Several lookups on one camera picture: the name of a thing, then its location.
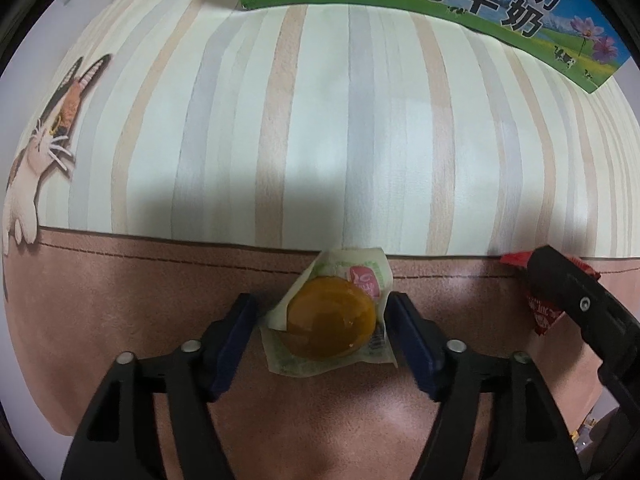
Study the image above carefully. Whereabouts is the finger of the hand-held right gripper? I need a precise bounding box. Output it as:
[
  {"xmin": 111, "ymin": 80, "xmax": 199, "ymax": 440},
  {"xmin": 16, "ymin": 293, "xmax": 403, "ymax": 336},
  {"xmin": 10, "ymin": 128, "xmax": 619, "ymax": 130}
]
[{"xmin": 522, "ymin": 245, "xmax": 632, "ymax": 356}]

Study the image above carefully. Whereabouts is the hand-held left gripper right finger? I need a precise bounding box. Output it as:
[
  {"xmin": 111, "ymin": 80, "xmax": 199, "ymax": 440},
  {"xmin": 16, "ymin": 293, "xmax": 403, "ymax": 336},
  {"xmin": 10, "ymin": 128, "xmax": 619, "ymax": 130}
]
[{"xmin": 382, "ymin": 291, "xmax": 583, "ymax": 480}]

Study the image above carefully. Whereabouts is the striped cat print tablecloth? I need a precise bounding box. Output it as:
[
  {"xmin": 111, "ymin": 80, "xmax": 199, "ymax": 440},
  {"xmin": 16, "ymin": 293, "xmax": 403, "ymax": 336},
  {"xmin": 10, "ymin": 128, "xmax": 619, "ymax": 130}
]
[{"xmin": 0, "ymin": 0, "xmax": 640, "ymax": 480}]

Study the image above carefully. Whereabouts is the small red snack packet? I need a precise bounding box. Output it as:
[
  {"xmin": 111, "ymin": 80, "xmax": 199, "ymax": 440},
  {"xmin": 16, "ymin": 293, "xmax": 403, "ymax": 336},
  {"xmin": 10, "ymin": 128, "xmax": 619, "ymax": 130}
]
[{"xmin": 500, "ymin": 252, "xmax": 601, "ymax": 338}]

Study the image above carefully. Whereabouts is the blue green milk carton box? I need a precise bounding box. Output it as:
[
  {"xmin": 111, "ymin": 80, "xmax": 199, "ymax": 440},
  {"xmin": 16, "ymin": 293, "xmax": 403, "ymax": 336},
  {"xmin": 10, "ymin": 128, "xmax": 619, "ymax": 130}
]
[{"xmin": 223, "ymin": 0, "xmax": 632, "ymax": 95}]

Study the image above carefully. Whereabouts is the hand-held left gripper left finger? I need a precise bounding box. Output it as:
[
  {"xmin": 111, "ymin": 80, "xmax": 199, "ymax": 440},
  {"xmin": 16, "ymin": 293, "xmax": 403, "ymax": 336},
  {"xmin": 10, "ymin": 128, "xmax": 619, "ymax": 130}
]
[{"xmin": 60, "ymin": 292, "xmax": 261, "ymax": 480}]

